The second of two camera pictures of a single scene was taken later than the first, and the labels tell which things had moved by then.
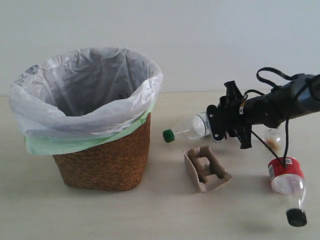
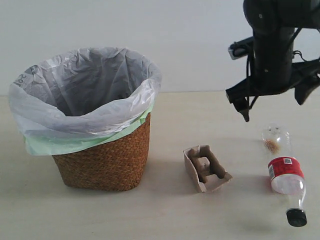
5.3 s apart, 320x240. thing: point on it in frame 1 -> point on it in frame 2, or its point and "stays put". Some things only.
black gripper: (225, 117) -> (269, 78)
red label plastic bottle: (286, 174) stays put
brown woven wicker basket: (118, 166) stays put
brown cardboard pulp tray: (209, 173) stays put
